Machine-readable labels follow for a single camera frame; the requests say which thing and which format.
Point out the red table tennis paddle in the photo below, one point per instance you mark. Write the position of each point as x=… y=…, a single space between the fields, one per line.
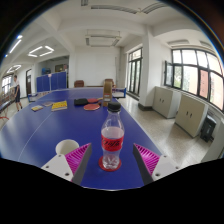
x=91 y=107
x=92 y=100

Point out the black pouch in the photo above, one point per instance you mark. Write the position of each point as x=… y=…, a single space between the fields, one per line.
x=81 y=102

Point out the yellow book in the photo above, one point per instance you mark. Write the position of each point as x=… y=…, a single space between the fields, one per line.
x=59 y=105

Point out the blue partition boards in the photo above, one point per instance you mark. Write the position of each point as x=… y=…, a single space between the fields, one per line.
x=51 y=81

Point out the ceiling strip lights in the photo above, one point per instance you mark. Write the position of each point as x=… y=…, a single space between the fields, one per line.
x=49 y=48

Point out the flat round red coaster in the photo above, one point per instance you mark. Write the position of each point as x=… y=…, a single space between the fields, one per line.
x=100 y=164

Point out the small grey booklet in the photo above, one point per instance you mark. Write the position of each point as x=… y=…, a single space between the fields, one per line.
x=47 y=104

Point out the white two-door cabinet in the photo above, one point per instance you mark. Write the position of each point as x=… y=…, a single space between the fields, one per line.
x=190 y=115
x=165 y=101

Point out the white mug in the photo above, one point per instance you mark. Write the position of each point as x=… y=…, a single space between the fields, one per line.
x=65 y=146

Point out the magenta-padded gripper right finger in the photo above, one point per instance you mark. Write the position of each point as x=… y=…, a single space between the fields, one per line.
x=147 y=159

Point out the brown cardboard box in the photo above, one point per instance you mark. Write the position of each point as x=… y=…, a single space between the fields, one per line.
x=107 y=91

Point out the small yellow booklet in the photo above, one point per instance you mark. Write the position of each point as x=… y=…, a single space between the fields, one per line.
x=37 y=108

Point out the black bin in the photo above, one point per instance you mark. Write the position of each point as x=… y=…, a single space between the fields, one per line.
x=208 y=128

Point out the ceiling air conditioner unit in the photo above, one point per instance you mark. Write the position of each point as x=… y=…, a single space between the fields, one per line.
x=102 y=39

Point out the dark brown door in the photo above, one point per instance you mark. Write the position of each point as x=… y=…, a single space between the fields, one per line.
x=28 y=83

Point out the tall dark-framed window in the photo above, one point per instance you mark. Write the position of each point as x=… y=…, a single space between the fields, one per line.
x=135 y=71

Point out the large dark-framed window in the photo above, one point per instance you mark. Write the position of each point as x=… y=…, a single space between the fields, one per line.
x=195 y=75

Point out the blue red-legged table tennis table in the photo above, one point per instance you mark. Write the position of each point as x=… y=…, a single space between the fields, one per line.
x=4 y=106

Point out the clear red-labelled drink bottle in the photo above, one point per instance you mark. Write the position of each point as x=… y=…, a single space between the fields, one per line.
x=112 y=143

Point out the person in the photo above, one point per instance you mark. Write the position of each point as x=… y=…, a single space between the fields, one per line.
x=17 y=91

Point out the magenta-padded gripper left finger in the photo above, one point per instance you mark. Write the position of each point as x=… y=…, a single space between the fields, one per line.
x=77 y=159

